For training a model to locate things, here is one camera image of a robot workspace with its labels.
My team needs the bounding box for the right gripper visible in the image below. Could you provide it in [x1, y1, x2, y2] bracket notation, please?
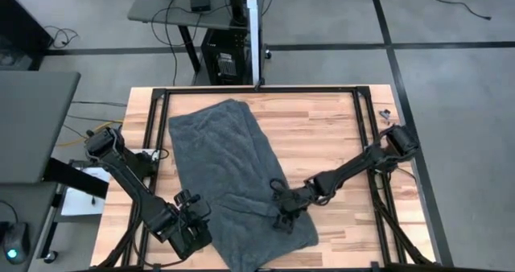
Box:
[271, 178, 321, 235]

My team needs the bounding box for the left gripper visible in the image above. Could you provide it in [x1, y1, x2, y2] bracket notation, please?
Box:
[172, 190, 213, 261]

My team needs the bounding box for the grey terry towel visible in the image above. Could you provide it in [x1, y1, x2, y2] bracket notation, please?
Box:
[167, 98, 319, 272]

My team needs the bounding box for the white paper sheet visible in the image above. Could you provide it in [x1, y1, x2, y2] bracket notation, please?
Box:
[60, 166, 113, 217]

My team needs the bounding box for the black desk leg bar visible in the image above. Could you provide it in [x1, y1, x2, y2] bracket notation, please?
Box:
[42, 158, 109, 200]

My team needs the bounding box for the black computer tower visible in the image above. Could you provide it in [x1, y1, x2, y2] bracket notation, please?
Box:
[200, 27, 266, 86]

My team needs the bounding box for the large grey desk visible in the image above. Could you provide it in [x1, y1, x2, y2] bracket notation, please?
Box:
[0, 71, 80, 184]

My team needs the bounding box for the black mouse with light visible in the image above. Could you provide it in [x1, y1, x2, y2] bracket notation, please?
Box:
[2, 222, 30, 265]

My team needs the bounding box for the small grey desk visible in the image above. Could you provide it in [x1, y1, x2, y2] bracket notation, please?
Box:
[126, 0, 270, 31]

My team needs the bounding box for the black monitor stand pole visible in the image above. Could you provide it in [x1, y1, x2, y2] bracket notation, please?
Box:
[227, 0, 247, 27]

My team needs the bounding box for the silver arm base bracket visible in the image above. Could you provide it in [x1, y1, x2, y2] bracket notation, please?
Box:
[138, 148, 161, 161]

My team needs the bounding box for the yellow cable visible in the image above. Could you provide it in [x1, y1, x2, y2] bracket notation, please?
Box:
[56, 121, 122, 147]

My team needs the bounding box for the black aluminium table frame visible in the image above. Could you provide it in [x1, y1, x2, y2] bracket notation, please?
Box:
[96, 85, 434, 272]

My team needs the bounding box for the white vertical post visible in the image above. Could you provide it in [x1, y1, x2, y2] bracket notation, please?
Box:
[245, 0, 263, 87]

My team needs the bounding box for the coiled black cable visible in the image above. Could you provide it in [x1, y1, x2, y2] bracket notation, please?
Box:
[43, 25, 80, 50]

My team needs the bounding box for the black floor cable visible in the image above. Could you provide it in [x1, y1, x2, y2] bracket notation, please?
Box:
[427, 0, 492, 22]

